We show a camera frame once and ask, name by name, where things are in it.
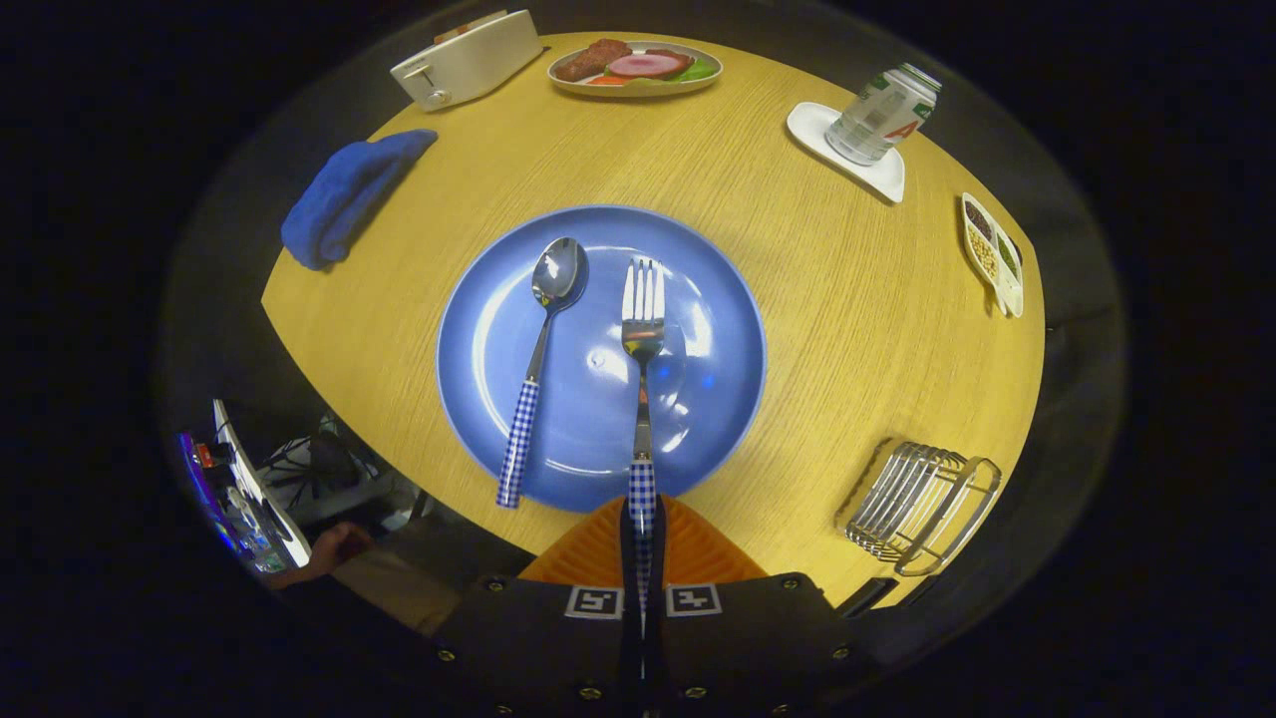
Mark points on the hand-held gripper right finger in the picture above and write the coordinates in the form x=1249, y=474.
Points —
x=758, y=648

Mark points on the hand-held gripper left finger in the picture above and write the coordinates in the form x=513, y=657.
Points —
x=538, y=648

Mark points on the person's beige trousers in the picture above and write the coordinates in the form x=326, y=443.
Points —
x=399, y=590

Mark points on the black tripod stand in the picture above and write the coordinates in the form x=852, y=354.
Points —
x=324, y=469

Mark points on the blue plate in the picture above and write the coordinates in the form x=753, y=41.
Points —
x=718, y=359

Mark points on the white dish of beans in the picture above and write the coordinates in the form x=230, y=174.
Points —
x=989, y=254

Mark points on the blue folded cloth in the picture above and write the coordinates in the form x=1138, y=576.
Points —
x=344, y=194

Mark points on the white coaster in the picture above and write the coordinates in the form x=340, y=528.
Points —
x=812, y=125

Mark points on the clear bottle green white label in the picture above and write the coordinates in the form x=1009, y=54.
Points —
x=882, y=115

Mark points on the white toaster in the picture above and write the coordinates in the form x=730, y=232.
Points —
x=469, y=65

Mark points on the plate of meat and vegetables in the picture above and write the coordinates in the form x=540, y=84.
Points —
x=638, y=68

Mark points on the toast slice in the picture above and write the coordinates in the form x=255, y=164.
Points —
x=469, y=26

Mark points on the black table bracket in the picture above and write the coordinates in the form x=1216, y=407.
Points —
x=865, y=596

